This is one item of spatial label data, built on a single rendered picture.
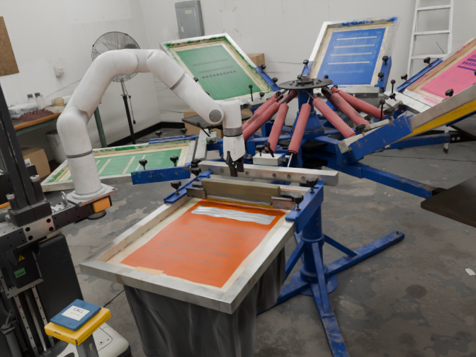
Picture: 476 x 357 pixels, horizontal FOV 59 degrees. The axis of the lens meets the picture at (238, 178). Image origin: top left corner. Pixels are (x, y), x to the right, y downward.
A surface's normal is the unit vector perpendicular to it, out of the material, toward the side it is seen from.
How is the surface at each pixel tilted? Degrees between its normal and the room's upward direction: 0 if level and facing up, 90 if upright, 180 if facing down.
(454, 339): 0
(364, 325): 0
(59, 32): 90
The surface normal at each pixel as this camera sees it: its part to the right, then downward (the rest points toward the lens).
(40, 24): 0.88, 0.09
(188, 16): -0.47, 0.37
